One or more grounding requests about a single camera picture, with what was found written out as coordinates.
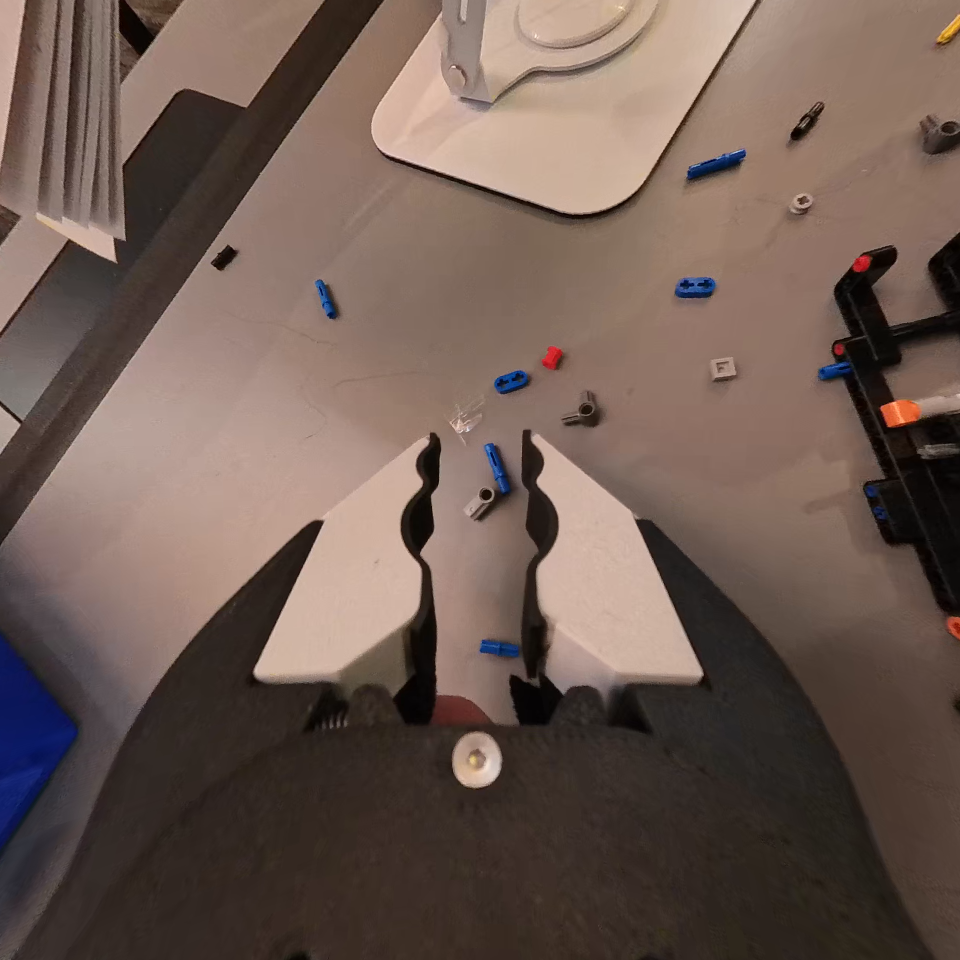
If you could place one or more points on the red lego bush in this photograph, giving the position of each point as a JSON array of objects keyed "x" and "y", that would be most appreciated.
[{"x": 552, "y": 358}]

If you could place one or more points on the light grey square lego piece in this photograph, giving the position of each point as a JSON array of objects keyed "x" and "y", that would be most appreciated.
[{"x": 722, "y": 369}]

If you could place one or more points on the lego instruction booklet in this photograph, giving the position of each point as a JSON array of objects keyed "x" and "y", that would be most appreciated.
[{"x": 60, "y": 112}]

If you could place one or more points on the blue storage bin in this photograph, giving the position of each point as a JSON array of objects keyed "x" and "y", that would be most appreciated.
[{"x": 30, "y": 742}]

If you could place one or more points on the black lego liftarm blue pin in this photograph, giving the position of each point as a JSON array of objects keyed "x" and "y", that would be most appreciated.
[{"x": 862, "y": 300}]

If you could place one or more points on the blue lego axle pin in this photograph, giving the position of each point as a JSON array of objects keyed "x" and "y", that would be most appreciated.
[
  {"x": 496, "y": 466},
  {"x": 716, "y": 163},
  {"x": 326, "y": 298}
]

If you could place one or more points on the clear lego piece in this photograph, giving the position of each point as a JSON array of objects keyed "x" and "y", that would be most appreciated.
[{"x": 465, "y": 416}]

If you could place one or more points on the black lego chassis assembly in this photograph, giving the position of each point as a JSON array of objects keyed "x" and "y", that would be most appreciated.
[{"x": 900, "y": 465}]

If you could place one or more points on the grey lego bush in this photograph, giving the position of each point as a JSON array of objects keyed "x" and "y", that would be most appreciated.
[{"x": 801, "y": 202}]

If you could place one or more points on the dark grey lego connector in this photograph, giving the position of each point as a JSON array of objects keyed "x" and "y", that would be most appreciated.
[
  {"x": 939, "y": 135},
  {"x": 583, "y": 411}
]

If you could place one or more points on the yellow lego axle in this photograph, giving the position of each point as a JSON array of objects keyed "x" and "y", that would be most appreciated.
[{"x": 949, "y": 31}]

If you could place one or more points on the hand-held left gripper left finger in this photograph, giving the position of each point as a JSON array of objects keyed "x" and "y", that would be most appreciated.
[{"x": 345, "y": 600}]

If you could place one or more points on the black lego liftarm axle tube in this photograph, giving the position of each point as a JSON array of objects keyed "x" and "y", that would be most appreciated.
[{"x": 930, "y": 324}]

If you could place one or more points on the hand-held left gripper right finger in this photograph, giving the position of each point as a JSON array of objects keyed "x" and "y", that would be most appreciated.
[{"x": 615, "y": 600}]

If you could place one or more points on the grey lego tube connector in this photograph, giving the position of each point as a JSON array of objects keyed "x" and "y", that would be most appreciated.
[{"x": 480, "y": 502}]

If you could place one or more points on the short blue lego pin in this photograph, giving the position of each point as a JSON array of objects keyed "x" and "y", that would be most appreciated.
[{"x": 499, "y": 647}]

